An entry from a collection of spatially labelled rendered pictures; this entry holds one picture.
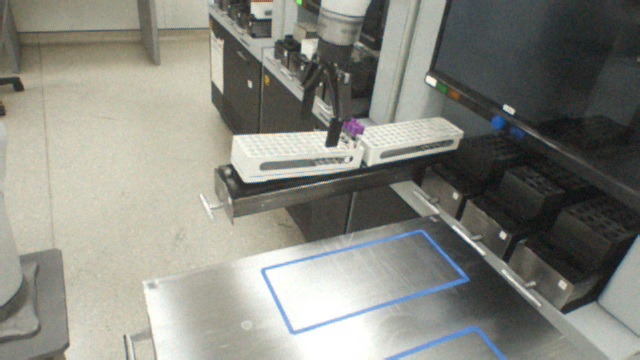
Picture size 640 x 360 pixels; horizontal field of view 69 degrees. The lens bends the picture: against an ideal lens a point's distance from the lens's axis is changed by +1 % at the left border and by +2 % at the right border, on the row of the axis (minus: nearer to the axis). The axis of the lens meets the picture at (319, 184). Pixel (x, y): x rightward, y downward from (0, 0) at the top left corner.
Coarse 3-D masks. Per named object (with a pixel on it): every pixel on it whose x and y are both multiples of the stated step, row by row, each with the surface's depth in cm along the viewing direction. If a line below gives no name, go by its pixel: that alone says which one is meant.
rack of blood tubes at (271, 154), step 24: (240, 144) 99; (264, 144) 102; (288, 144) 104; (312, 144) 106; (360, 144) 110; (240, 168) 99; (264, 168) 103; (288, 168) 101; (312, 168) 104; (336, 168) 108
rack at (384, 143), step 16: (368, 128) 118; (384, 128) 121; (400, 128) 121; (416, 128) 122; (432, 128) 123; (448, 128) 123; (368, 144) 111; (384, 144) 112; (400, 144) 113; (416, 144) 116; (432, 144) 123; (448, 144) 124; (368, 160) 112; (384, 160) 114
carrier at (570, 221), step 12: (564, 216) 94; (576, 216) 92; (552, 228) 97; (564, 228) 94; (576, 228) 92; (588, 228) 89; (564, 240) 94; (576, 240) 92; (588, 240) 90; (600, 240) 88; (612, 240) 87; (588, 252) 90; (600, 252) 88
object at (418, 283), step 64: (256, 256) 81; (320, 256) 83; (384, 256) 85; (448, 256) 87; (192, 320) 69; (256, 320) 70; (320, 320) 71; (384, 320) 72; (448, 320) 74; (512, 320) 75
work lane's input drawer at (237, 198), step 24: (216, 168) 106; (360, 168) 111; (384, 168) 114; (408, 168) 117; (216, 192) 108; (240, 192) 98; (264, 192) 100; (288, 192) 102; (312, 192) 106; (336, 192) 110; (240, 216) 100
